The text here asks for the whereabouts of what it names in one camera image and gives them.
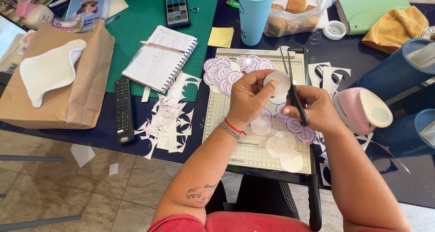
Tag clear tape dispenser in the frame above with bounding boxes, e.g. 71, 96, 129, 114
50, 15, 85, 32

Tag light blue plastic cup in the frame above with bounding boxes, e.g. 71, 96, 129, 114
237, 0, 279, 46

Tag pink and white gadget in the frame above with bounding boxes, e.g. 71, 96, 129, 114
15, 0, 54, 31

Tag large white paper scrap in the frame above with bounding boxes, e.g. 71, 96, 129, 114
70, 143, 97, 168

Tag person's right hand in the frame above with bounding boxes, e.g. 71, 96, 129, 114
281, 85, 342, 135

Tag white marker pen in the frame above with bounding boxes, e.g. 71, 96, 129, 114
47, 0, 74, 8

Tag heap of white paper scraps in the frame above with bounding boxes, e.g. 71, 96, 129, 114
134, 71, 203, 160

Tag yellow sticky note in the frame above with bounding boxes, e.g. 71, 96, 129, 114
208, 27, 235, 49

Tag laptop screen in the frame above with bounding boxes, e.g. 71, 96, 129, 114
0, 13, 28, 74

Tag brown paper bag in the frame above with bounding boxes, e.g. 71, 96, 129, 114
0, 20, 115, 130

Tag cartoon cover spiral notebook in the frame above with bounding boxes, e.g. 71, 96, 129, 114
65, 0, 129, 31

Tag round metal tin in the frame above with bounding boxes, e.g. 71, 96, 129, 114
421, 25, 435, 41

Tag silver chain bracelet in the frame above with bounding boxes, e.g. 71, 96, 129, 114
218, 121, 241, 141

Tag green cutting mat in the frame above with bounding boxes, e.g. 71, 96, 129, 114
63, 0, 219, 103

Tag pile of printed pink stickers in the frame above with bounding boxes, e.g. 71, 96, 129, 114
203, 55, 276, 97

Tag pink circle punch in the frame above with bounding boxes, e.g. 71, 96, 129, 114
332, 87, 394, 136

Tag black smartphone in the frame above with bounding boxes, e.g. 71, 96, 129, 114
164, 0, 192, 29

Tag person's left hand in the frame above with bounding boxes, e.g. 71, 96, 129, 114
226, 69, 278, 131

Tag white cloth pad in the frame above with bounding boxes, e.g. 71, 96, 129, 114
19, 39, 88, 108

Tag clear thread spool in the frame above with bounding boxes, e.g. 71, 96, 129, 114
322, 20, 347, 41

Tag wooden pencil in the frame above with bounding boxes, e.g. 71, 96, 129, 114
140, 41, 187, 53

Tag red string bracelet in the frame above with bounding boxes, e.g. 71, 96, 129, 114
224, 117, 247, 136

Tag scattered round sticker cutouts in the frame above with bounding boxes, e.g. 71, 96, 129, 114
250, 96, 317, 173

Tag white paper trimmings with holes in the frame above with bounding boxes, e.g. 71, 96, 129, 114
315, 132, 375, 187

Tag open spiral notebook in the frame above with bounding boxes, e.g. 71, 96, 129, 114
121, 25, 199, 94

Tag grey metal bar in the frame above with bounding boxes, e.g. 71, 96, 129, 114
0, 154, 65, 162
0, 214, 82, 232

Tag black remote control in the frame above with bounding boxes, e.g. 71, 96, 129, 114
114, 77, 135, 145

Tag paper cutter board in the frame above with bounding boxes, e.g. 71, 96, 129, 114
202, 48, 322, 232

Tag yellow cloth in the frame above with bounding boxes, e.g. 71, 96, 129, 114
360, 5, 430, 55

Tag person's red shirt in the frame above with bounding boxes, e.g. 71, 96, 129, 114
146, 211, 402, 232

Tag white paper offcut strips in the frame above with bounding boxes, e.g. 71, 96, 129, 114
307, 62, 352, 97

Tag round white sticker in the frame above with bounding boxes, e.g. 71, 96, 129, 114
263, 71, 292, 98

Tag black scissors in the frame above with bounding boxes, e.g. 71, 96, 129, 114
279, 47, 309, 127

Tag clear bag of bread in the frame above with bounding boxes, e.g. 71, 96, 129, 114
263, 0, 333, 38

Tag light green case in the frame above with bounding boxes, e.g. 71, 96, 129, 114
335, 0, 412, 36

